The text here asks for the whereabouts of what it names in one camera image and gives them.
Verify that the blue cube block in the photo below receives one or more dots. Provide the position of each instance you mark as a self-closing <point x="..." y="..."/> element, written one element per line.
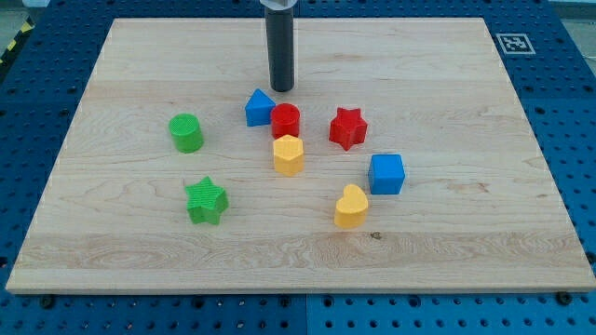
<point x="386" y="174"/>

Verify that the yellow hexagon block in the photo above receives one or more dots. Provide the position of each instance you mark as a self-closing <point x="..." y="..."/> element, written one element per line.
<point x="289" y="155"/>

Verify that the red cylinder block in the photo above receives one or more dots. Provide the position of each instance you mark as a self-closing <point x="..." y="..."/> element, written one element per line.
<point x="285" y="120"/>

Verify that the red star block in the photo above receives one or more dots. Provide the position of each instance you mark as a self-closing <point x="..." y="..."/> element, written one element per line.
<point x="348" y="128"/>

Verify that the yellow heart block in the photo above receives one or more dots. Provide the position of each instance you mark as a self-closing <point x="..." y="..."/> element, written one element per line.
<point x="351" y="208"/>

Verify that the blue triangle block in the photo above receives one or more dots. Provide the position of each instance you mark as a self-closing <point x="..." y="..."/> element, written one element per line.
<point x="258" y="109"/>

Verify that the green star block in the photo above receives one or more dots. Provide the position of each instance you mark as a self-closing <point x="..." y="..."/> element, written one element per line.
<point x="206" y="201"/>

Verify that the light wooden board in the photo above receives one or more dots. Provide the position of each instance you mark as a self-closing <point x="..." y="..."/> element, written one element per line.
<point x="478" y="211"/>

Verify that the green cylinder block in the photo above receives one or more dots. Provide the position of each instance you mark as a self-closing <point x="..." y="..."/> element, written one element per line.
<point x="186" y="133"/>

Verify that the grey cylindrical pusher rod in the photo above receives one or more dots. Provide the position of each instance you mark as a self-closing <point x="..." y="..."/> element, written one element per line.
<point x="279" y="39"/>

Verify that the white fiducial marker tag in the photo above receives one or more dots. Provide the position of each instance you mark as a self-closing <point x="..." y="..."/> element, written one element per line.
<point x="515" y="44"/>

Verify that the white rod mount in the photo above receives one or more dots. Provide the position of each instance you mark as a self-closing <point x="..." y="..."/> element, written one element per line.
<point x="278" y="3"/>

